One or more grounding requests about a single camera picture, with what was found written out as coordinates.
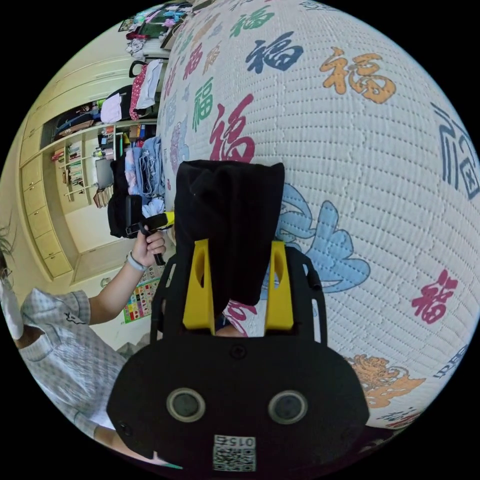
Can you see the person's left forearm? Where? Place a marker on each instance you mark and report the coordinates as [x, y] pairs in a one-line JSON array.
[[116, 288]]

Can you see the person's body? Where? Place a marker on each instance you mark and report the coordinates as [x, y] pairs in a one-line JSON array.
[[63, 356]]

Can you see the black pants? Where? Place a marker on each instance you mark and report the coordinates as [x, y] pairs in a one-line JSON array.
[[228, 217]]

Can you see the bed with printed quilt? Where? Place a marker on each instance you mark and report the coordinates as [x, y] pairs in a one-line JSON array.
[[337, 168]]

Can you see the cream cupboard with shelves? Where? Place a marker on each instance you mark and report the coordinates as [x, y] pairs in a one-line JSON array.
[[56, 195]]

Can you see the person's left hand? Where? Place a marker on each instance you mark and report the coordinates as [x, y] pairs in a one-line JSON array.
[[148, 245]]

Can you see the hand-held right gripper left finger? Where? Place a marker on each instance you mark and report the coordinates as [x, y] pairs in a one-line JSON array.
[[197, 300]]

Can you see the pile of clothes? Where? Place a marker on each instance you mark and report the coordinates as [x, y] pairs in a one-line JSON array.
[[146, 168]]

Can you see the black chair draped with clothes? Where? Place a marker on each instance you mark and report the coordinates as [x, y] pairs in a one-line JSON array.
[[144, 90]]

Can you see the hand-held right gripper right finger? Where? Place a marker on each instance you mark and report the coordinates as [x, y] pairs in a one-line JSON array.
[[279, 303]]

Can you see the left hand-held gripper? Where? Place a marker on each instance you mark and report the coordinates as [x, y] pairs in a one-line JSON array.
[[135, 228]]

